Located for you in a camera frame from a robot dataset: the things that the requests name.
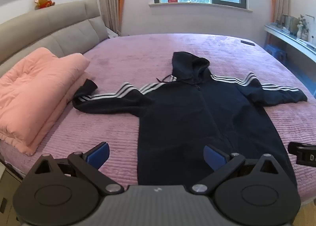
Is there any black hoodie with white stripes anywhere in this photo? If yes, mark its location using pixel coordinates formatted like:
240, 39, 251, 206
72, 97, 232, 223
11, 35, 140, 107
72, 52, 308, 187

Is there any white window sill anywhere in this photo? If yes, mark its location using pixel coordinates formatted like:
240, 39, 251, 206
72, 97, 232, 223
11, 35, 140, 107
148, 2, 254, 14

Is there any folded pink quilt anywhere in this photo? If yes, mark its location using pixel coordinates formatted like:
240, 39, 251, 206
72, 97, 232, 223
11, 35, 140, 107
0, 47, 91, 156

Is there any blue plastic stool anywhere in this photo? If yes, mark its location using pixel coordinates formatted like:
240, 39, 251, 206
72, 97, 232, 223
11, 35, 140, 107
264, 44, 288, 62

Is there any grey padded headboard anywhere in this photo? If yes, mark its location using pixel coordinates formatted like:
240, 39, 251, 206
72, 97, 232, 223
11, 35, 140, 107
0, 0, 109, 78

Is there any wall shelf with items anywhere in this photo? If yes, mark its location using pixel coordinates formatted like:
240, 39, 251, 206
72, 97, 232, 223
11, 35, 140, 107
264, 24, 316, 69

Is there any brown stuffed toy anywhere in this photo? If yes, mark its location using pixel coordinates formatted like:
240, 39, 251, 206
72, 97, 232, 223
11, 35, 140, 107
34, 0, 56, 10

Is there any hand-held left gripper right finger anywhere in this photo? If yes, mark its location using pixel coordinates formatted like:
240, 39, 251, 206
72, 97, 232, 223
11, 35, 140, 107
189, 144, 288, 195

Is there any white vase with flowers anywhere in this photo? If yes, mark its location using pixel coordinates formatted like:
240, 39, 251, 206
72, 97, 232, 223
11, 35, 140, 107
297, 14, 310, 41

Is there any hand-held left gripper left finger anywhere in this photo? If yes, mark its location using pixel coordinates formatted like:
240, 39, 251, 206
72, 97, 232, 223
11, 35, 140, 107
26, 141, 124, 195

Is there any bed with pink cover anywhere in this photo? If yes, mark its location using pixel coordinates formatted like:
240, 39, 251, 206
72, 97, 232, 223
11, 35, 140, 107
0, 33, 316, 208

